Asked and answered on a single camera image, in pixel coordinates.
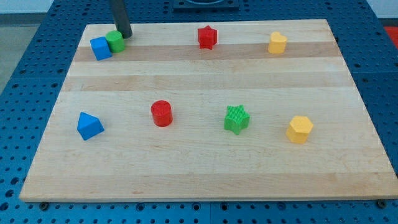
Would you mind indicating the yellow hexagon block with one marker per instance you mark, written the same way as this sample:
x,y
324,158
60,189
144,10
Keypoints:
x,y
299,129

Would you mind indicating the green star block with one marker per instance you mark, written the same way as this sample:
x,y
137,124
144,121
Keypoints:
x,y
236,119

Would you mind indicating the red cylinder block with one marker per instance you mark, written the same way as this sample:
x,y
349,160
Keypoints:
x,y
161,113

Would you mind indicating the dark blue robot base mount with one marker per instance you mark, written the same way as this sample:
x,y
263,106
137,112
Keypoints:
x,y
194,5

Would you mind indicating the yellow heart block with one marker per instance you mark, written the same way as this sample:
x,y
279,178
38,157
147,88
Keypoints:
x,y
277,43

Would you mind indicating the light wooden board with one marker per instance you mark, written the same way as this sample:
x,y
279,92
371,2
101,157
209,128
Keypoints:
x,y
195,158

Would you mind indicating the blue triangle block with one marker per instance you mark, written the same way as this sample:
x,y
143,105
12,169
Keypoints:
x,y
88,126

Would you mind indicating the green cylinder block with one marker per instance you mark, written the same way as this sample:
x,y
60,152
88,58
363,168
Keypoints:
x,y
115,41

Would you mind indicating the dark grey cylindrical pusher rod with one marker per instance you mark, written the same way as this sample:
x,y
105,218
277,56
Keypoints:
x,y
121,18

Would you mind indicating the red star block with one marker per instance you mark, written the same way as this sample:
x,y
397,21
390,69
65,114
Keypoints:
x,y
207,37

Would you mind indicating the blue cube block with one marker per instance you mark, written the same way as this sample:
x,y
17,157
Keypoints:
x,y
100,48

